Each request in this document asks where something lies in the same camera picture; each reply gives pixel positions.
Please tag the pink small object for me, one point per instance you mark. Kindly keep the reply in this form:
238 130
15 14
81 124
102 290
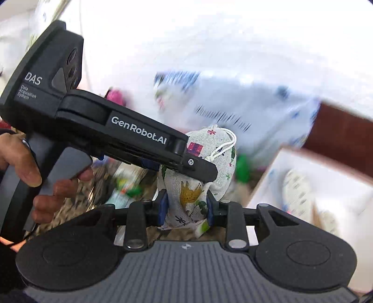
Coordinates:
116 96

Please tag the dark brown wooden desktop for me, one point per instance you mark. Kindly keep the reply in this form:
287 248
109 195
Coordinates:
343 134

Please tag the person's left hand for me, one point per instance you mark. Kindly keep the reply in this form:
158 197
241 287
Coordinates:
27 166

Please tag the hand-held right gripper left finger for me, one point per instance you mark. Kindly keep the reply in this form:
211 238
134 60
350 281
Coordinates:
163 206

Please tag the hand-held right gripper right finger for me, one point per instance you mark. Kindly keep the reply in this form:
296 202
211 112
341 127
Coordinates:
210 209

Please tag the white dotted insole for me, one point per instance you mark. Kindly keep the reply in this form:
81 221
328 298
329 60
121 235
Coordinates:
297 189

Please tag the white cardboard box pink rim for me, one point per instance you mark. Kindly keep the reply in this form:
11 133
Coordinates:
335 198

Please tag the white floral cloth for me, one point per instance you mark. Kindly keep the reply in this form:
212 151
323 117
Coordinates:
247 99

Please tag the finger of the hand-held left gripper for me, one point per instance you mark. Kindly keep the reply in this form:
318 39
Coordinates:
201 172

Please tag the green plastic item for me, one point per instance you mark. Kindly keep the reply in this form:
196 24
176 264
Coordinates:
243 170

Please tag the green white packet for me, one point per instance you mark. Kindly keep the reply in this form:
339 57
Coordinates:
128 186

